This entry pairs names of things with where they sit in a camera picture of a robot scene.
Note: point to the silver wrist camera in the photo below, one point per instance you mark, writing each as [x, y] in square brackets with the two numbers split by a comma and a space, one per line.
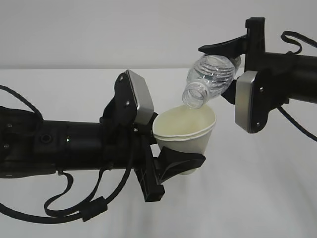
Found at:
[131, 104]
[247, 101]

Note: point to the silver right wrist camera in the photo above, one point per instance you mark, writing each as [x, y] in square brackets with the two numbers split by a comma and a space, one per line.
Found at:
[247, 101]

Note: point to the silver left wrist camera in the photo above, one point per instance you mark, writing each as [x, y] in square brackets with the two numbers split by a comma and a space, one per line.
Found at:
[131, 104]

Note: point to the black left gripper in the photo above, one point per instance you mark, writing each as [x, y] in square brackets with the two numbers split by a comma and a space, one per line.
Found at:
[152, 172]

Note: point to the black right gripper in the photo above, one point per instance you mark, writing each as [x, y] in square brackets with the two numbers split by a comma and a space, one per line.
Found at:
[252, 44]

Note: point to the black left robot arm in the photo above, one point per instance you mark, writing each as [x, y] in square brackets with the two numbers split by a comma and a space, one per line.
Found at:
[30, 146]

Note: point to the clear water bottle green label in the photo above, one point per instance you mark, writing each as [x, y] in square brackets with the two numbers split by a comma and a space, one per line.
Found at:
[208, 78]

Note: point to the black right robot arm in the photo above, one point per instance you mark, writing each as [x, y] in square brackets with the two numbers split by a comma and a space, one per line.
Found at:
[278, 77]

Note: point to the white paper cup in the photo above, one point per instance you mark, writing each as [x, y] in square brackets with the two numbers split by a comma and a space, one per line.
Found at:
[184, 129]

